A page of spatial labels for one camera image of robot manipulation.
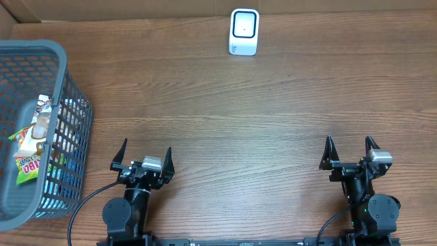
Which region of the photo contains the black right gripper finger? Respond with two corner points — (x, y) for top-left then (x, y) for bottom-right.
(365, 135), (380, 157)
(319, 135), (340, 170)

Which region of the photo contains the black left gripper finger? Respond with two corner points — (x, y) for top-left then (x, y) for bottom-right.
(161, 147), (175, 182)
(110, 138), (128, 171)

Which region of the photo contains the beige mushroom snack bag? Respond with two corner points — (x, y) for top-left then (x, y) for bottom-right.
(9, 94), (52, 157)

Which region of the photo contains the green Haribo candy bag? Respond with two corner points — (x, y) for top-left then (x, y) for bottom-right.
(8, 125), (52, 186)

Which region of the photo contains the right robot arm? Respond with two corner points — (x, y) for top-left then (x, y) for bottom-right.
(315, 135), (401, 245)

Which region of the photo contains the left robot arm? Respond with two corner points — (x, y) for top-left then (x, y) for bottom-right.
(99, 141), (175, 246)

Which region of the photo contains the white barcode scanner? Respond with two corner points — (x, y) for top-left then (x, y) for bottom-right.
(229, 8), (259, 56)

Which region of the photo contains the grey plastic shopping basket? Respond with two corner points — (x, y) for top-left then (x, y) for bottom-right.
(1, 40), (94, 231)

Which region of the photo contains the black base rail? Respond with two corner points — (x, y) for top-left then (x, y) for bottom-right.
(97, 236), (401, 246)

